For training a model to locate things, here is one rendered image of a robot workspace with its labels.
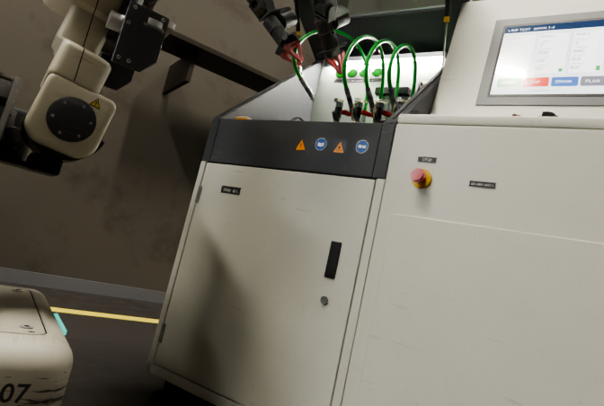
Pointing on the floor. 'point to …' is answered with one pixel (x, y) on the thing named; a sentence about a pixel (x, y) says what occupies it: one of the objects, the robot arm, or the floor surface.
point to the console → (487, 247)
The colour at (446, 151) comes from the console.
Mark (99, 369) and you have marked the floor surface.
